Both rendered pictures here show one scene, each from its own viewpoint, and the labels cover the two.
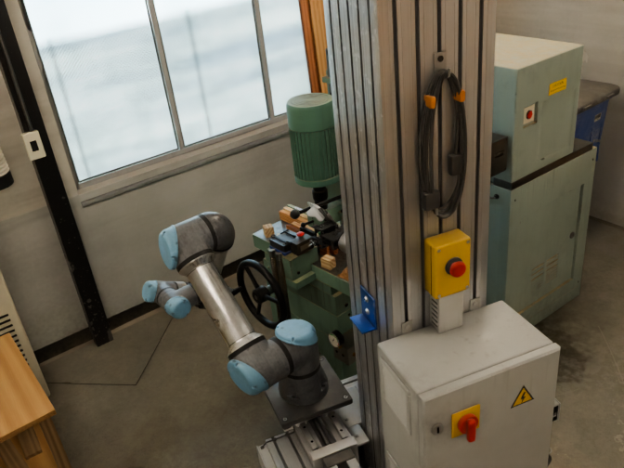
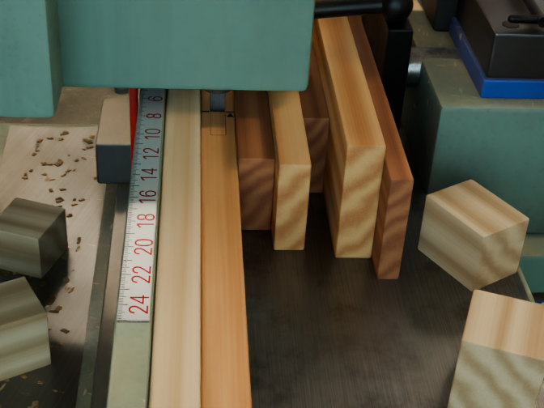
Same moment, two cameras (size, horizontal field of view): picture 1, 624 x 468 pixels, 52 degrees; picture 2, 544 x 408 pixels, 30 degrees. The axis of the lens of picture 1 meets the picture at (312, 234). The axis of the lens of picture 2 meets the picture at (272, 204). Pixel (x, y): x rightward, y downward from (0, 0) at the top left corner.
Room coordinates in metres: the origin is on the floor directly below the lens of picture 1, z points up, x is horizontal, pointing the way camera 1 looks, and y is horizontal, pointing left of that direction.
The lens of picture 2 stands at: (2.63, 0.27, 1.22)
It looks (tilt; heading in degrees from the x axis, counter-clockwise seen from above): 34 degrees down; 213
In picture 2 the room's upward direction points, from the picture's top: 4 degrees clockwise
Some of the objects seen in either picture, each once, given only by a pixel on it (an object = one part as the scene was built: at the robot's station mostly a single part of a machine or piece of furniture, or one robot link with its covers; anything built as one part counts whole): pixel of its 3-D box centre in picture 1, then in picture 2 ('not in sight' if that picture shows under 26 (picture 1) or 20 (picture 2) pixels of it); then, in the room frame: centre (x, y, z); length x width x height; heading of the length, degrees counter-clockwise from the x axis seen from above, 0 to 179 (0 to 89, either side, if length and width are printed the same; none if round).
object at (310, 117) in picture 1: (314, 140); not in sight; (2.21, -0.05, 1.32); 0.18 x 0.18 x 0.31
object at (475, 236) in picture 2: not in sight; (471, 234); (2.21, 0.12, 0.92); 0.04 x 0.03 x 0.04; 69
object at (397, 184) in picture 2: (307, 240); (363, 116); (2.16, 0.02, 0.93); 0.24 x 0.01 x 0.06; 38
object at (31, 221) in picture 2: not in sight; (28, 237); (2.27, -0.17, 0.82); 0.04 x 0.04 x 0.03; 18
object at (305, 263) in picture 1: (292, 257); (511, 117); (2.07, 0.08, 0.92); 0.15 x 0.13 x 0.09; 38
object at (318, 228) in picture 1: (331, 235); not in sight; (1.89, -0.06, 1.09); 0.12 x 0.09 x 0.08; 39
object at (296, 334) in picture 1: (295, 345); not in sight; (1.46, 0.08, 0.98); 0.13 x 0.12 x 0.14; 126
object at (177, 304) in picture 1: (178, 301); not in sight; (1.82, 0.48, 0.94); 0.11 x 0.11 x 0.08; 36
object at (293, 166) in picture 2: not in sight; (279, 116); (2.18, -0.02, 0.93); 0.20 x 0.02 x 0.06; 38
